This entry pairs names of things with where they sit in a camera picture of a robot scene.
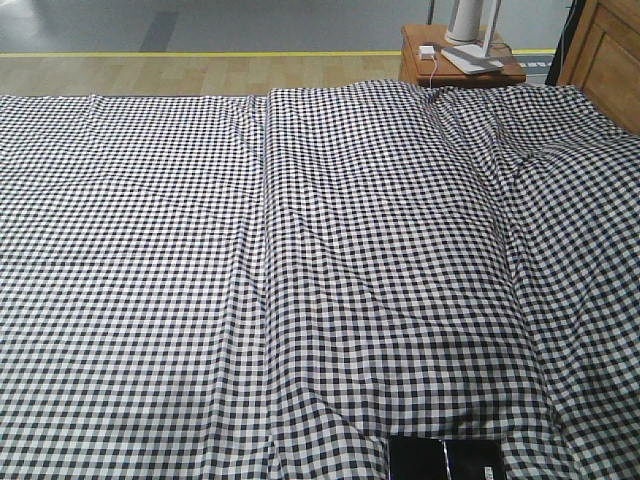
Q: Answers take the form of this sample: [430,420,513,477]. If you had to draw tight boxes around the white charger adapter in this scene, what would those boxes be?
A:
[417,45,437,61]

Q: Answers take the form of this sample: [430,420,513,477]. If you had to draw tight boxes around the white charger cable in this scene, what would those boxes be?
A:
[428,42,446,89]

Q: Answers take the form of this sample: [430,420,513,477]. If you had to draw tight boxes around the white cylindrical heater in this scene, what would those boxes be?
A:
[445,0,484,45]

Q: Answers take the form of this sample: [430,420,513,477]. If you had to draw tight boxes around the black white checkered bed sheet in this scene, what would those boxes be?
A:
[1,95,273,479]

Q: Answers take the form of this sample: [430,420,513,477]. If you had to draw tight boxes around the wooden nightstand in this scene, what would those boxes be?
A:
[399,24,526,88]

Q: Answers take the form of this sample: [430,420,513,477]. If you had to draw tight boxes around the black smartphone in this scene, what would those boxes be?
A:
[388,436,506,480]

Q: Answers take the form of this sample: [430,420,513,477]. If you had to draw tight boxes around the black white checkered duvet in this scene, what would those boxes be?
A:
[263,81,639,479]

